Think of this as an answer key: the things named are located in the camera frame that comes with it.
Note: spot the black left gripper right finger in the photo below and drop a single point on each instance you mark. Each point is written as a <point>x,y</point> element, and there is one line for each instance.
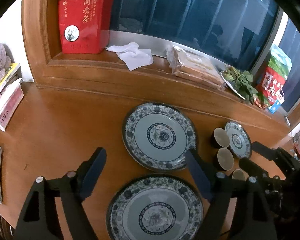
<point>252,218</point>

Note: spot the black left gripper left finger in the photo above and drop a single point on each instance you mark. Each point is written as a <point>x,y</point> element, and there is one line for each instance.
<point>39,219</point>

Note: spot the dark bowl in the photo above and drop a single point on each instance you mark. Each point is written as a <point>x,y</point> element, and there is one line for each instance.
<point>224,159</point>
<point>238,174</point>
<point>219,138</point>

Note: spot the small blue floral plate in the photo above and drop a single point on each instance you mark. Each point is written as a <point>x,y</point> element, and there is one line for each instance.
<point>240,143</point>

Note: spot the large blue floral plate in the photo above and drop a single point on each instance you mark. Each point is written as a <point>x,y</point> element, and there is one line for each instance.
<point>155,207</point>

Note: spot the medium blue floral plate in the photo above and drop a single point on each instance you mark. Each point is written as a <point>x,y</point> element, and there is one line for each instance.
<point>157,136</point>

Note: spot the blue white milk carton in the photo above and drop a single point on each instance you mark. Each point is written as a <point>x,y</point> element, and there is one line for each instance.
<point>276,105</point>

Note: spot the green leafy vegetables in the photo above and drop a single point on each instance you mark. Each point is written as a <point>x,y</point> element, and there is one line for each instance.
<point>241,81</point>

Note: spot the red green snack bag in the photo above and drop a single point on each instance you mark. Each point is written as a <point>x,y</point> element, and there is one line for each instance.
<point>273,77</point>

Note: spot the stack of books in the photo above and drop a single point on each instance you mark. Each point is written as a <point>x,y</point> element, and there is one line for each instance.
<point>11,94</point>

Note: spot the white plate with greens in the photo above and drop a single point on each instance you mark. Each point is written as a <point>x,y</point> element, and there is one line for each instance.
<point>230,85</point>

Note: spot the wrapped brown packages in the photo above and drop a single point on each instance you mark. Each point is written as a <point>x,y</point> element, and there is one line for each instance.
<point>193,67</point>

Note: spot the white crumpled tissue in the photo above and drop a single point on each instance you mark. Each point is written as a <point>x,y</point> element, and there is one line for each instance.
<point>132,55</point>

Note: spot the red tea box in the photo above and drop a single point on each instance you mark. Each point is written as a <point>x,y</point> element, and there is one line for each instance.
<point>84,25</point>

